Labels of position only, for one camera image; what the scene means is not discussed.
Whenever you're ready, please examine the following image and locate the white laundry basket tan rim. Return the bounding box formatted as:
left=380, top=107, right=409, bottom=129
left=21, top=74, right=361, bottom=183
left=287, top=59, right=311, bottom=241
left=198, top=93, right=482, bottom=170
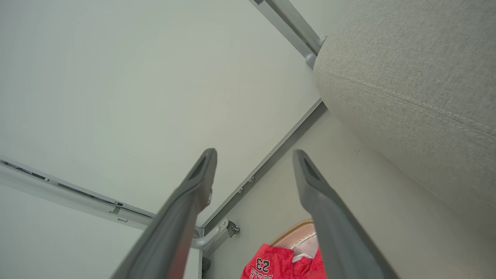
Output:
left=270, top=219, right=320, bottom=258

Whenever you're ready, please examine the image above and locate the red basketball jersey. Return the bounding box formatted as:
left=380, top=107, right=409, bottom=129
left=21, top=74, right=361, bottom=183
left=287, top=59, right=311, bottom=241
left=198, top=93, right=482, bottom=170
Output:
left=240, top=243, right=326, bottom=279

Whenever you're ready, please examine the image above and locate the grey wall baseboard strip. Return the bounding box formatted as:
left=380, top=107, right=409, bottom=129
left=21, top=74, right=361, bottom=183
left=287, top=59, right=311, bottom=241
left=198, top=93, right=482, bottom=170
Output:
left=201, top=99, right=328, bottom=235

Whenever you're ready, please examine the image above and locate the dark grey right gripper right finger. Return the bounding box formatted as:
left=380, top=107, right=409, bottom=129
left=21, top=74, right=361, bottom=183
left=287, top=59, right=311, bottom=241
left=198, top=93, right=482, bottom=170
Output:
left=293, top=150, right=400, bottom=279

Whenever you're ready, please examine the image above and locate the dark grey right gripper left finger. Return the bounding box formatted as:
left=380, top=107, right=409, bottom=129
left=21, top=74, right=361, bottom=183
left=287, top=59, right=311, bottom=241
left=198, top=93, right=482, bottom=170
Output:
left=110, top=148, right=218, bottom=279

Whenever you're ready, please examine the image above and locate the grey metal partition stand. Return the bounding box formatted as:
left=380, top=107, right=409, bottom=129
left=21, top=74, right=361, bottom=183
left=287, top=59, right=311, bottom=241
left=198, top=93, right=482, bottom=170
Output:
left=248, top=0, right=328, bottom=70
left=0, top=158, right=241, bottom=250

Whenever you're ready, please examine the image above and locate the grey fabric ottoman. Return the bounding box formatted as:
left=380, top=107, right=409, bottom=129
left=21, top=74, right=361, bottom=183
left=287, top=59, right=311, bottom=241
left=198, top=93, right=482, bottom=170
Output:
left=313, top=0, right=496, bottom=233

